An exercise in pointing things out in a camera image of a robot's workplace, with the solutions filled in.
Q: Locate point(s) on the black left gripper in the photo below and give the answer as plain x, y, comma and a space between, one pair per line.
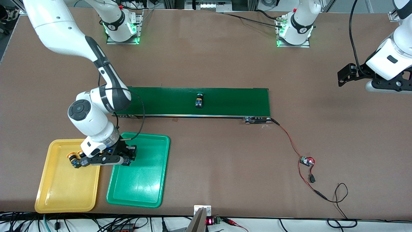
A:
361, 72

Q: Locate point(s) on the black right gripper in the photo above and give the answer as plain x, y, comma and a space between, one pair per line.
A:
121, 147

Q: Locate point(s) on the yellow capped push button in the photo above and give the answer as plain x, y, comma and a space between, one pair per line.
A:
74, 161
84, 163

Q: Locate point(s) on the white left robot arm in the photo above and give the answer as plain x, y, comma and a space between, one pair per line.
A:
301, 22

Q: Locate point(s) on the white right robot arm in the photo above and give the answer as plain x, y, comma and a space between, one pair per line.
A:
54, 25

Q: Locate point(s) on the green plastic tray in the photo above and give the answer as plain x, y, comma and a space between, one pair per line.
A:
145, 187

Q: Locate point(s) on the yellow plastic tray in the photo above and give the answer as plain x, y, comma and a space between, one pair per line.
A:
69, 193

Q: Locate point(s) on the small motor controller board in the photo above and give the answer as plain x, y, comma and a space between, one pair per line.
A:
307, 161

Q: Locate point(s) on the red LED display module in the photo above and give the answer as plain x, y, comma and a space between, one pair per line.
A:
210, 221

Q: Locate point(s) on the green conveyor belt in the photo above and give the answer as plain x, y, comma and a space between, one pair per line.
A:
225, 101

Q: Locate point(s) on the small black plug connector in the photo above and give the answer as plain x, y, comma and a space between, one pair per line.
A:
312, 178

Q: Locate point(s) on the red clip lead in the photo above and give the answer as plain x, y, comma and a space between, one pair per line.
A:
230, 221

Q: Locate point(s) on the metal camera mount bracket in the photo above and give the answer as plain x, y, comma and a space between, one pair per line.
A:
198, 222

